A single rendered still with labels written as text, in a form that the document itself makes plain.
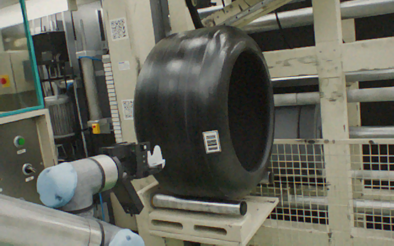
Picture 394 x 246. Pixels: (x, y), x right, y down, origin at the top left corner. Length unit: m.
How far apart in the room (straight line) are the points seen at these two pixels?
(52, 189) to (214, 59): 0.57
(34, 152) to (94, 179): 0.68
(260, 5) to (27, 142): 1.00
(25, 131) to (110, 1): 0.54
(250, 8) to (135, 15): 0.47
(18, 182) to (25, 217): 0.83
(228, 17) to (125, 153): 0.90
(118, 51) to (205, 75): 0.46
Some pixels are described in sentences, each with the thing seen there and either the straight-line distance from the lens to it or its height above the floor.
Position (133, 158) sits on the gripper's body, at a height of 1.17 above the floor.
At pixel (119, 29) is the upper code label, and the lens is 1.38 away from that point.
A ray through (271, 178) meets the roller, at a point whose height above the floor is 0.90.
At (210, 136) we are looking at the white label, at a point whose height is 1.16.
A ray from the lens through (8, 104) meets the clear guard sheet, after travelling 1.34.
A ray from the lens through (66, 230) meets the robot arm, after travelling 0.59.
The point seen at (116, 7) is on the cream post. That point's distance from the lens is 1.39.
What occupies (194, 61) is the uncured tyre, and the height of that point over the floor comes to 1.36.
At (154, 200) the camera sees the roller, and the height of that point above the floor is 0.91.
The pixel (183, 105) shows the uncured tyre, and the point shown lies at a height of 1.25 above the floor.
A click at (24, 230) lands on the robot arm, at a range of 0.56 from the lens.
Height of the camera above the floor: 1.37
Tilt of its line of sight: 9 degrees down
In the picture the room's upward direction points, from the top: 7 degrees counter-clockwise
